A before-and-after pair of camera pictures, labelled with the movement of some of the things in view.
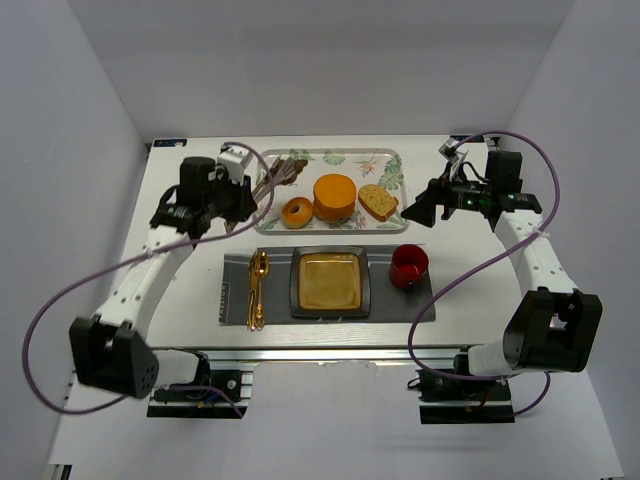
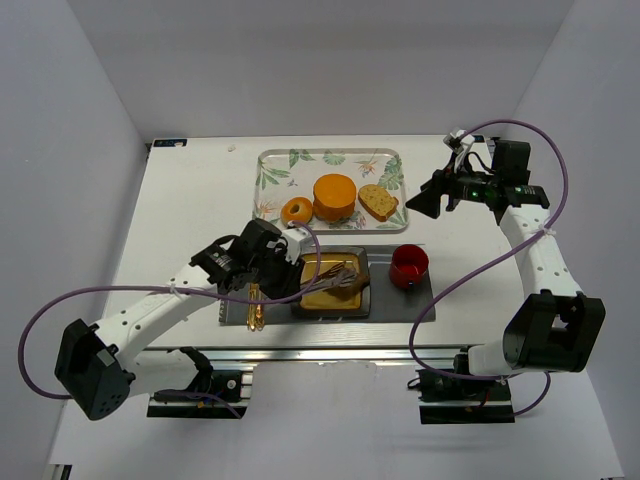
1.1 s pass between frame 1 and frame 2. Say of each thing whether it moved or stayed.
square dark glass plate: stayed
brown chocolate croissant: moved
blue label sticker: stayed
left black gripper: moved
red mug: stayed
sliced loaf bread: stayed
